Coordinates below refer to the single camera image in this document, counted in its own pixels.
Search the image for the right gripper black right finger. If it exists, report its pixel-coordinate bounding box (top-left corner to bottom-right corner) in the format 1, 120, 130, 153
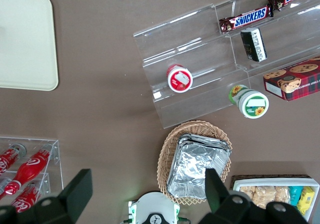
198, 167, 310, 224

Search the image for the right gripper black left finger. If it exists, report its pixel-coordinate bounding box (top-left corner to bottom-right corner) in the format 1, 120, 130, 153
0, 168, 94, 224

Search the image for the dark woven tray base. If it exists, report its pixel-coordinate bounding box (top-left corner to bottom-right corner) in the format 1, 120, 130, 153
229, 174, 314, 192

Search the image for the aluminium foil tray stack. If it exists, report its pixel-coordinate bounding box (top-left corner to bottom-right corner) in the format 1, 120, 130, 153
166, 133, 233, 200

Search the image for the white rectangular snack tray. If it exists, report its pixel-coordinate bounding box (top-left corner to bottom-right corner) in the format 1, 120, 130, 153
232, 178, 320, 222

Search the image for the light wicker oval basket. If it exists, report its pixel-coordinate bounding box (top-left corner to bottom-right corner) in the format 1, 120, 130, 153
156, 119, 234, 206

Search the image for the cream plastic serving tray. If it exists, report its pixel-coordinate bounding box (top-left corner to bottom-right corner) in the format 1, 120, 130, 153
0, 0, 60, 92

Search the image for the clear rice cracker bag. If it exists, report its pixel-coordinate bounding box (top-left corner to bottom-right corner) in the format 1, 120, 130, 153
274, 185, 291, 205
239, 185, 258, 201
254, 185, 277, 209

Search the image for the clear acrylic bottle rack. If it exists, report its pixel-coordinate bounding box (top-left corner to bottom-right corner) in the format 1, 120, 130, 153
0, 136, 64, 211

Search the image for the red cola bottle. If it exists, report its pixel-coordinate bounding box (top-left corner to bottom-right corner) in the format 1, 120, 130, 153
0, 143, 28, 177
4, 149, 52, 195
10, 179, 49, 213

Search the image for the teal snack packet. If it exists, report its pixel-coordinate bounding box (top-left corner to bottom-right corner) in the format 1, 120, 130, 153
288, 185, 304, 206

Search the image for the yellow snack packet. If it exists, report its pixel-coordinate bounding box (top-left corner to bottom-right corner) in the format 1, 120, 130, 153
296, 186, 316, 215

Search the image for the green sunflower yogurt cup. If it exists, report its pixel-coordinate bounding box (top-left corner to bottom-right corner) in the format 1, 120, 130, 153
228, 84, 270, 119

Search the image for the red lid yogurt cup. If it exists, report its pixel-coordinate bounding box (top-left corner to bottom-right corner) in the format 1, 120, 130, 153
166, 63, 194, 94

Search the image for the red tartan cookie box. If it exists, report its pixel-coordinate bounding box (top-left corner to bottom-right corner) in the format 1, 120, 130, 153
262, 56, 320, 102

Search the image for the small black white box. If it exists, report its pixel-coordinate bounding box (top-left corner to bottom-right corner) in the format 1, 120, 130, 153
240, 27, 268, 63

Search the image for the clear acrylic stepped shelf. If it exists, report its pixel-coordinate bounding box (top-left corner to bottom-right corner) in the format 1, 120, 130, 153
214, 0, 320, 102
132, 3, 251, 130

